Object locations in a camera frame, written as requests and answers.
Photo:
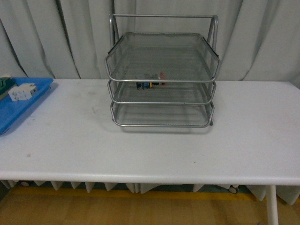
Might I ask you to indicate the blue plastic tray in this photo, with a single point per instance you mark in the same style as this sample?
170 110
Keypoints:
10 110

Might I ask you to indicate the green terminal block component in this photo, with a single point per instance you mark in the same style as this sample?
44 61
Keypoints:
6 83

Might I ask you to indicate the white curtain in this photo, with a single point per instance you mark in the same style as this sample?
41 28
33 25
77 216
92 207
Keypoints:
257 40

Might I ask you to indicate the white circuit breaker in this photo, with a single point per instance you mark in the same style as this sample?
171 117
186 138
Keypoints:
23 92

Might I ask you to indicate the silver mesh three-tier rack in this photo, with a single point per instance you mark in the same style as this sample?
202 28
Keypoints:
190 64

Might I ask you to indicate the red emergency stop button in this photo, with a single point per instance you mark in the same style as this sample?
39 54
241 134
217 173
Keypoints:
149 85

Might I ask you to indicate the white table leg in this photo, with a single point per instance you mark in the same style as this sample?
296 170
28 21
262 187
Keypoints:
272 209

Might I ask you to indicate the caster wheel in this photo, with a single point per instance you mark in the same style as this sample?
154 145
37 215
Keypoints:
234 189

